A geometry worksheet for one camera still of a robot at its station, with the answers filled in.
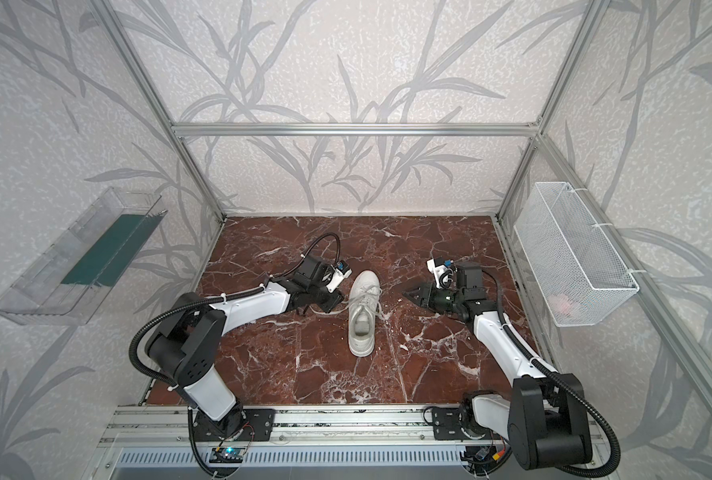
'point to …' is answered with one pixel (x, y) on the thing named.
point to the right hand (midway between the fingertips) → (408, 286)
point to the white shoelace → (366, 297)
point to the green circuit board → (227, 455)
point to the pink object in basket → (562, 303)
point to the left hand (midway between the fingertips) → (343, 285)
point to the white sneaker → (362, 328)
